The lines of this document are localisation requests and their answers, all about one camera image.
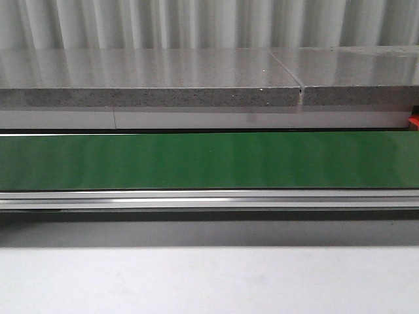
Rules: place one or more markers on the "grey stone counter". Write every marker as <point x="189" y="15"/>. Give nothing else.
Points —
<point x="203" y="88"/>

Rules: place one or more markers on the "green conveyor belt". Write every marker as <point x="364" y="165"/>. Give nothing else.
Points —
<point x="318" y="159"/>

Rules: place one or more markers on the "red plastic object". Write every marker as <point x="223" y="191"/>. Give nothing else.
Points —
<point x="414" y="119"/>

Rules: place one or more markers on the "white pleated curtain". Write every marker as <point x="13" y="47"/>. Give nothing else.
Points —
<point x="207" y="24"/>

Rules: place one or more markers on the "aluminium conveyor frame rail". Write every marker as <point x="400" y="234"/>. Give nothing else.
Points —
<point x="215" y="204"/>

